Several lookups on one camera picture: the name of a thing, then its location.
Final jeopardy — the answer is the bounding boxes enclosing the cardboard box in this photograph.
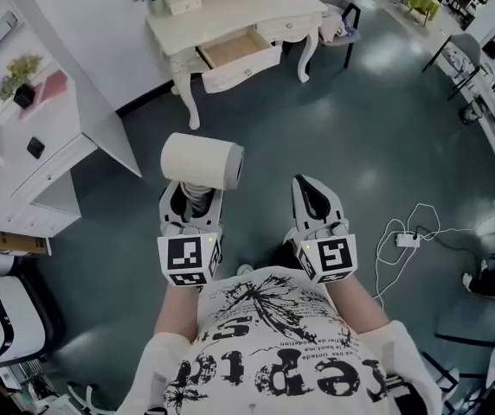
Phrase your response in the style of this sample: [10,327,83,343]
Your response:
[0,227,53,258]

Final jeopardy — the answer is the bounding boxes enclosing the white cable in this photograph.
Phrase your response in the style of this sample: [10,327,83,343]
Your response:
[374,202,491,311]

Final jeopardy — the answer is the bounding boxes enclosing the white black-trimmed case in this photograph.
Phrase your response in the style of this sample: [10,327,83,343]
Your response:
[0,274,54,367]

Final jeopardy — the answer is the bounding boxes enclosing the cream dressing table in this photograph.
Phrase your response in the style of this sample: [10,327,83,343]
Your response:
[145,0,331,131]

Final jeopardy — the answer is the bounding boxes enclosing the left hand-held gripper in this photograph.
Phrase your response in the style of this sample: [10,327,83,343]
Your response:
[157,181,225,288]

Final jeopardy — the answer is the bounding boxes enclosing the white cabinet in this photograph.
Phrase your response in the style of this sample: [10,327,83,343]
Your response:
[0,49,100,239]

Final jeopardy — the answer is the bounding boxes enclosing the person's right forearm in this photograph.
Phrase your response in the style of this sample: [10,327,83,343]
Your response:
[325,280,391,337]

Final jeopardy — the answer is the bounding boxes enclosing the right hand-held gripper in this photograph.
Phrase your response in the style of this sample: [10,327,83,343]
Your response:
[282,174,358,285]

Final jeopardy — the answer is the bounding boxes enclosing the black flat device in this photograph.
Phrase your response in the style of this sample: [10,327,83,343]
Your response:
[26,136,46,160]

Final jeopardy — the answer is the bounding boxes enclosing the pink book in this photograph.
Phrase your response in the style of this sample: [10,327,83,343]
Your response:
[20,69,68,123]

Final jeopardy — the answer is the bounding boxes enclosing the pink folded clothes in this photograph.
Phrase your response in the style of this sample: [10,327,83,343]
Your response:
[318,13,346,43]

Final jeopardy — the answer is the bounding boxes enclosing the yellow flowers black pot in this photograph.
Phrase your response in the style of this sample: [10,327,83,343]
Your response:
[0,54,43,110]

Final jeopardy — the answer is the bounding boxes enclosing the large cream wooden drawer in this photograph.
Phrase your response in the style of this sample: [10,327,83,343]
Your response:
[195,27,283,95]

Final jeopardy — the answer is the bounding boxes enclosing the person's left forearm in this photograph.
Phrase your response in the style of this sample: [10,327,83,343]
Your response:
[154,283,203,345]

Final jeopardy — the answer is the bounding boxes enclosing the white black-print shirt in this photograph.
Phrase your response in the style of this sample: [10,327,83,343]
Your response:
[115,265,443,415]

